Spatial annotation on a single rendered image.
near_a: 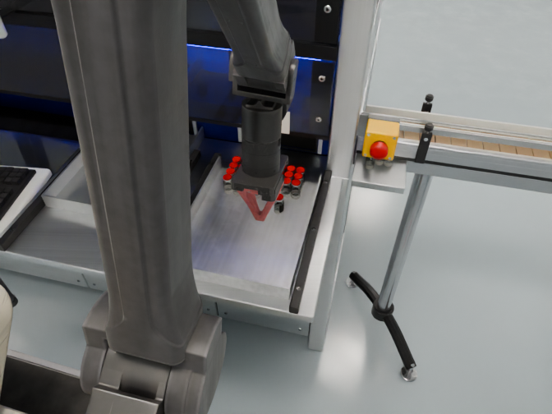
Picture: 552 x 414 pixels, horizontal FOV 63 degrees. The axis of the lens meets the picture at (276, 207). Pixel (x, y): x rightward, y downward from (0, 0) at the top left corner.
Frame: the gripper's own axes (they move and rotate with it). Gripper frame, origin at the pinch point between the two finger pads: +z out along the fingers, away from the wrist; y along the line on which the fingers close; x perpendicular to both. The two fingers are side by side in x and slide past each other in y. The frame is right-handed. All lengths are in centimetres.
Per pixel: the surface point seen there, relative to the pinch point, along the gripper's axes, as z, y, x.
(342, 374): 102, 46, -21
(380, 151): 2.1, 32.6, -18.4
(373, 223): 89, 125, -25
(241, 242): 17.7, 12.6, 7.4
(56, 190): 16, 16, 54
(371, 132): -0.8, 35.2, -15.8
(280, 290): 17.3, 1.0, -3.9
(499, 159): 8, 48, -47
